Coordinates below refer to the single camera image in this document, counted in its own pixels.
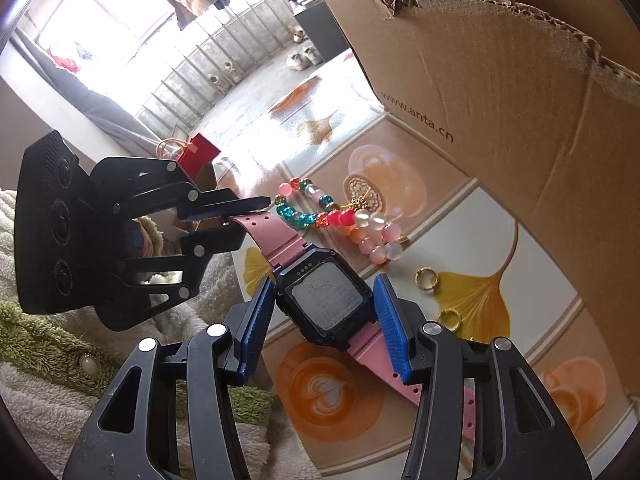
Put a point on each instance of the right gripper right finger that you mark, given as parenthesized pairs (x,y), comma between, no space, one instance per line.
(519,432)

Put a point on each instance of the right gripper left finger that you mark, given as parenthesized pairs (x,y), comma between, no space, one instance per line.
(132,432)

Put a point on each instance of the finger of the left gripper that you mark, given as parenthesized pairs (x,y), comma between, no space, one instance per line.
(131,187)
(136,289)

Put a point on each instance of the pink strap smartwatch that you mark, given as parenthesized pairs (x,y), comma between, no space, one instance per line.
(334,308)

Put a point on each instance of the gold pendant charm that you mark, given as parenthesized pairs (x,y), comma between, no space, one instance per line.
(361,190)

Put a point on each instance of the red gift bag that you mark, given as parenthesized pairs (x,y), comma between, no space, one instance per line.
(197,153)

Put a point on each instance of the white shoe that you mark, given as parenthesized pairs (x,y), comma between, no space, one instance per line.
(313,56)
(297,61)

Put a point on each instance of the patterned tablecloth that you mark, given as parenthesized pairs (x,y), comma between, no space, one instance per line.
(466,262)

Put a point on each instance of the dark grey cabinet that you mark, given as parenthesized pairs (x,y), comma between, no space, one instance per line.
(316,19)

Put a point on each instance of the brown cardboard box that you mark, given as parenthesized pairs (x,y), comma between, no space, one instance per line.
(539,100)

